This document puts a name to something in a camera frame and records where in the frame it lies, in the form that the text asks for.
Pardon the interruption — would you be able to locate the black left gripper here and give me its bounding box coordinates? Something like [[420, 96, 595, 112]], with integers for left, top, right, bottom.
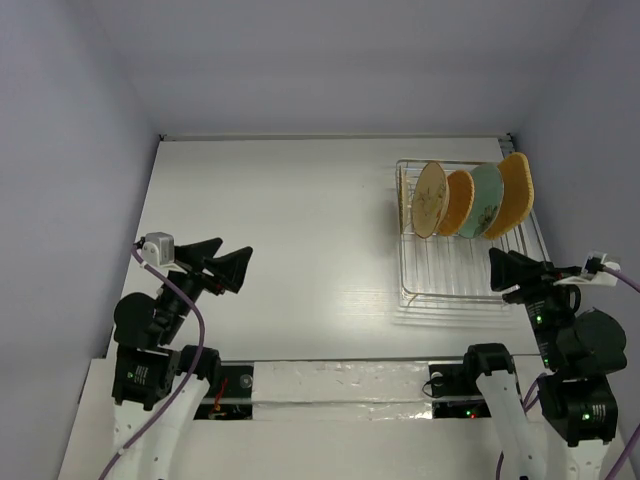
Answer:
[[158, 235, 252, 340]]

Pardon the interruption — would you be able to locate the large yellow woven plate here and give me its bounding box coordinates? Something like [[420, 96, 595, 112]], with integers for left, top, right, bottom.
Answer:
[[484, 152, 535, 240]]

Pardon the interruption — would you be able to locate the green flower ceramic plate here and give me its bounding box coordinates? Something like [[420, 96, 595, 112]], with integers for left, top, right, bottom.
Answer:
[[458, 164, 504, 239]]

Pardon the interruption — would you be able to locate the small orange woven plate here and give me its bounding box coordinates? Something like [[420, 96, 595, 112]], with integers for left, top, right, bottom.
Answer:
[[437, 170, 475, 236]]

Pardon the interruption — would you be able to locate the beige bird pattern plate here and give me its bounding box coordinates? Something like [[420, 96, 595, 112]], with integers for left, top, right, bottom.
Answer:
[[411, 162, 449, 238]]

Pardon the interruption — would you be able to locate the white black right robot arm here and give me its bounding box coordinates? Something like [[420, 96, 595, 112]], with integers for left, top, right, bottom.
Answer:
[[460, 248, 639, 479]]

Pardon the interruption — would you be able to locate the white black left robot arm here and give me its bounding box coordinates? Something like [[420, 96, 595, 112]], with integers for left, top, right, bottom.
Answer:
[[100, 232, 253, 479]]

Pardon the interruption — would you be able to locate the white foam strip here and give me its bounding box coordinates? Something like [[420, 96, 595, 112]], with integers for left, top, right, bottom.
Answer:
[[251, 361, 432, 421]]

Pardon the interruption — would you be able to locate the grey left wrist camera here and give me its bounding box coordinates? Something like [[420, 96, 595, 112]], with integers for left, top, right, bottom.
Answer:
[[140, 232, 175, 268]]

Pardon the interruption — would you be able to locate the metal wire dish rack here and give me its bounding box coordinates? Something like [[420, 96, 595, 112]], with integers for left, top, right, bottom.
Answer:
[[395, 159, 549, 308]]

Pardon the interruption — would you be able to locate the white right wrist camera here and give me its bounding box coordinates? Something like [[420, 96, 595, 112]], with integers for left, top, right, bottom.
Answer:
[[554, 251, 621, 287]]

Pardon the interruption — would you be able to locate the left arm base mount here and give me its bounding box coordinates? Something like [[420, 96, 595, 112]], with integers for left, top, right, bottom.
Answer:
[[194, 362, 254, 421]]

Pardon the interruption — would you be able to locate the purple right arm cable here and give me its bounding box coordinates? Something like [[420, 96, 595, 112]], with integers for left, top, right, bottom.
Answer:
[[494, 263, 640, 480]]

